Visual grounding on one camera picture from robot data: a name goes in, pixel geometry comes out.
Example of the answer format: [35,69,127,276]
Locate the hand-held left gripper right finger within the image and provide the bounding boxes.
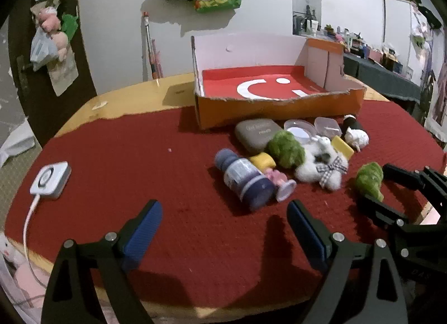
[286,200,409,324]

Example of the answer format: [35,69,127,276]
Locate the black and white plush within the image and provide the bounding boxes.
[340,114,370,153]

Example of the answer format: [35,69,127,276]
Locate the grey zip case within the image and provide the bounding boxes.
[234,119,284,154]

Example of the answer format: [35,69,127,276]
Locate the clutter of bottles and figures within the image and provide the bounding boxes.
[323,23,414,78]

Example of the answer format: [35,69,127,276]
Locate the round clear plastic container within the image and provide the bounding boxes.
[284,119,317,145]

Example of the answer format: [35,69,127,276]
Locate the dark blue bottle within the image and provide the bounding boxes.
[214,148,276,211]

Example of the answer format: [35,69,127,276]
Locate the white plush with plaid bow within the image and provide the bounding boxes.
[294,135,350,191]

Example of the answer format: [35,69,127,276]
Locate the beige hanging card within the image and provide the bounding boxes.
[47,55,79,97]

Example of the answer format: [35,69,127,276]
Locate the small yellow case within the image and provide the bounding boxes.
[331,135,355,159]

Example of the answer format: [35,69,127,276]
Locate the green plush toy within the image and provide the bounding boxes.
[61,13,80,43]

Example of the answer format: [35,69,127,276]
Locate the pink figurine with yellow cap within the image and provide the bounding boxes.
[249,152,297,203]

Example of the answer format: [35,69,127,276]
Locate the white cabinet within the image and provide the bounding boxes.
[382,0,418,80]

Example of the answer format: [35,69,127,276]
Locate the orange and pink sticks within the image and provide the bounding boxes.
[150,39,164,79]

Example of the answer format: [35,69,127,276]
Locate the small rectangular clear container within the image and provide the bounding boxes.
[313,116,343,139]

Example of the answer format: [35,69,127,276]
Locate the red table cloth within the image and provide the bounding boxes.
[4,98,444,314]

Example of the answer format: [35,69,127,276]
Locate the brown door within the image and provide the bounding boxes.
[7,0,98,148]

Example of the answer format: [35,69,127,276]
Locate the small green plush ball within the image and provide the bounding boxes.
[355,162,385,202]

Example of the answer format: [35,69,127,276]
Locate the pink plush toy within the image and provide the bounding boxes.
[35,8,68,61]

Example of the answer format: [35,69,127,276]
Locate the orange cardboard box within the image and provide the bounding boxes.
[191,32,367,131]

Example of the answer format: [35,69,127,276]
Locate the pink printed cloth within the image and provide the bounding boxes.
[0,233,49,314]

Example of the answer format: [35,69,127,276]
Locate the table with grey cloth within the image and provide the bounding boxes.
[344,51,423,103]

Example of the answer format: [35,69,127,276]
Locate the large green plush ball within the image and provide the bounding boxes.
[267,130,307,170]

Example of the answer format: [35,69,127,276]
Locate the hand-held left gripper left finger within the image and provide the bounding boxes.
[41,200,163,324]

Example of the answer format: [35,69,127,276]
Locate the patterned curtain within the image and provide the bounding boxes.
[424,27,447,136]

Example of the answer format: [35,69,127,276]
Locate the metal pole with orange tip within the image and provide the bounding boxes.
[141,11,158,82]

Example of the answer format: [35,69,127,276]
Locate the white plastic bag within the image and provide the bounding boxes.
[0,118,41,167]

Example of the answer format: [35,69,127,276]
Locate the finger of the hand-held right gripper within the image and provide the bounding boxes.
[357,195,447,238]
[382,163,447,206]

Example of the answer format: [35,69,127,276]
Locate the clear plastic bag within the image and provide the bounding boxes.
[30,29,58,72]

